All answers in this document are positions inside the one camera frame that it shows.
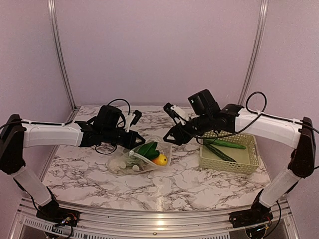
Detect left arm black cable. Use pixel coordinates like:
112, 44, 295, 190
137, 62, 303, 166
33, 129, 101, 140
0, 99, 132, 156

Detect clear polka-dot zip bag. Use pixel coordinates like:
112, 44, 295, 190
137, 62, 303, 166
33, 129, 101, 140
106, 136, 172, 175

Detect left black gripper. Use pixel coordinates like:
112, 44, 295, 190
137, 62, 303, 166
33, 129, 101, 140
102, 127, 145, 149

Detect pale green plastic basket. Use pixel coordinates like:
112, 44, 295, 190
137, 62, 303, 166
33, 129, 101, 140
199, 131, 261, 174

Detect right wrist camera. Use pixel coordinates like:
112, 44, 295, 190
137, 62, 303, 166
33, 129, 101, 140
163, 103, 191, 125

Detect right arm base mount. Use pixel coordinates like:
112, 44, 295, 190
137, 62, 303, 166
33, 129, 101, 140
229, 196, 274, 228

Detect dark green fake cucumber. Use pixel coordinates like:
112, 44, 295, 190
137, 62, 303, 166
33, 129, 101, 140
204, 144, 237, 163

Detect light green fake cucumber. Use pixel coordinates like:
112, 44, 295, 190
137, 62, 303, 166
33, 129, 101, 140
203, 139, 246, 149

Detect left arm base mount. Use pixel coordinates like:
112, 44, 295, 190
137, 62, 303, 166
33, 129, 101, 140
36, 191, 80, 227

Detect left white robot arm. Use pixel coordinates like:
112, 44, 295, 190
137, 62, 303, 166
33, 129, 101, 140
0, 105, 145, 222

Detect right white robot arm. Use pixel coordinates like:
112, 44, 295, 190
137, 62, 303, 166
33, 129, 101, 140
163, 89, 318, 223

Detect front aluminium rail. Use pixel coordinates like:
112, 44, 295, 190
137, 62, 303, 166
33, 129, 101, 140
14, 199, 300, 239

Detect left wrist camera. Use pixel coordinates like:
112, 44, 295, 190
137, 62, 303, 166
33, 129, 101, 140
124, 110, 142, 132

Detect green fake leafy vegetable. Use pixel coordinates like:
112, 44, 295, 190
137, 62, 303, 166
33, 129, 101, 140
135, 141, 160, 160

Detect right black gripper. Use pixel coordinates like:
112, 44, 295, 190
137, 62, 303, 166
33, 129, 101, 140
163, 113, 213, 146

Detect right aluminium frame post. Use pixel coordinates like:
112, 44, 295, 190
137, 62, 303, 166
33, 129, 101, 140
237, 0, 269, 105

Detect left aluminium frame post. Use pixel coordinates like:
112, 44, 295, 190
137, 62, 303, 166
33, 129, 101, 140
47, 0, 77, 111

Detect aluminium frame post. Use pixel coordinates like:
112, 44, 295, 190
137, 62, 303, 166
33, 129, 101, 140
237, 0, 269, 105
47, 0, 77, 111

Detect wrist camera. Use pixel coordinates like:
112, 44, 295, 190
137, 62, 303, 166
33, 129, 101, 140
124, 110, 142, 132
163, 103, 191, 125

